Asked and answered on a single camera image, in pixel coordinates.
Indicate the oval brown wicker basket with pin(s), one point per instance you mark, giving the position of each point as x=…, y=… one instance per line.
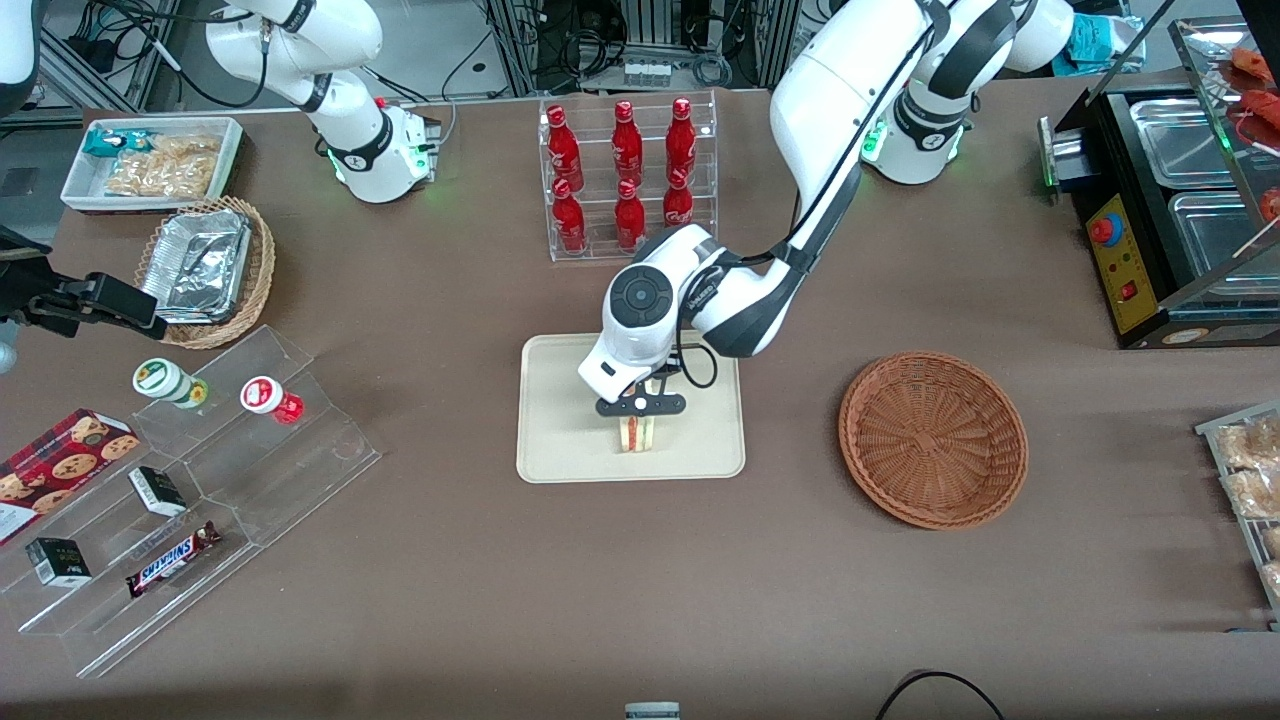
x=262, y=270

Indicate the bagged bread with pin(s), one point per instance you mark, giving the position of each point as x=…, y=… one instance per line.
x=1255, y=445
x=1258, y=495
x=1273, y=540
x=1273, y=580

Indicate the clear acrylic stepped display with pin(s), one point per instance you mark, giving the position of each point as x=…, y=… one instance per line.
x=270, y=480

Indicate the teal plastic bag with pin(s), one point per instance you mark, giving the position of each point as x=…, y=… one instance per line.
x=1095, y=45

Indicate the green-lidded drink cup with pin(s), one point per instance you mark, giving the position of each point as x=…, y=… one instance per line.
x=165, y=381

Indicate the black food warmer cabinet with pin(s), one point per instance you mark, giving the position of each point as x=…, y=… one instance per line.
x=1115, y=150

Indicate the round brown wicker basket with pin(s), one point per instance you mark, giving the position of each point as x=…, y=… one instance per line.
x=930, y=440

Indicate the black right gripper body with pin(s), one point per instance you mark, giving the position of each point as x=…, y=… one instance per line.
x=20, y=284

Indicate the white rectangular snack bin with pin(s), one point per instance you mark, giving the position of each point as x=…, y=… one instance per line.
x=80, y=190

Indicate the triangular sandwich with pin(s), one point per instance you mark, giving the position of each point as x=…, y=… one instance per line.
x=636, y=435

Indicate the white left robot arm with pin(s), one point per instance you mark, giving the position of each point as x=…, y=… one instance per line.
x=830, y=90

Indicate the aluminium equipment rack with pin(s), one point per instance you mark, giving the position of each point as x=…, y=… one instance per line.
x=650, y=40

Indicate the steel warmer pan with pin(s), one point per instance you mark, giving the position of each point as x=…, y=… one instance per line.
x=1215, y=235
x=1180, y=140

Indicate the teal snack packet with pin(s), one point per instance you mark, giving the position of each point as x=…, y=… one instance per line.
x=110, y=142

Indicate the clear acrylic bottle rack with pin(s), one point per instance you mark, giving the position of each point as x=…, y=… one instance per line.
x=600, y=250

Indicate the red tartan cookie box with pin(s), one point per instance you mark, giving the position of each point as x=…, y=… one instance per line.
x=60, y=465

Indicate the red-lidded drink cup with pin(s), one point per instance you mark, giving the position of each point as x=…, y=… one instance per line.
x=268, y=397

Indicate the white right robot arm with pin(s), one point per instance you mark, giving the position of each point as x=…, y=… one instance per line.
x=370, y=150

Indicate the silver foil container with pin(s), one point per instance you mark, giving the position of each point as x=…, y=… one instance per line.
x=200, y=265

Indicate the small black box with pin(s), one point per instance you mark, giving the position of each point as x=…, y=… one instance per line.
x=58, y=562
x=157, y=491

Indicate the red cola bottle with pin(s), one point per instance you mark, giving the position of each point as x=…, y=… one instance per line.
x=681, y=142
x=569, y=220
x=627, y=145
x=564, y=150
x=630, y=218
x=678, y=205

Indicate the Snickers chocolate bar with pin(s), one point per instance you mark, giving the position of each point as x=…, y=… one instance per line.
x=172, y=560

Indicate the small grey device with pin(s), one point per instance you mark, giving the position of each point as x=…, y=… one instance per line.
x=652, y=711

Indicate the clear bag of chips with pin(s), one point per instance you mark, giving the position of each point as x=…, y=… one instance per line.
x=165, y=168

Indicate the beige plastic tray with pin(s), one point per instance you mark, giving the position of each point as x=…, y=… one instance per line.
x=560, y=440

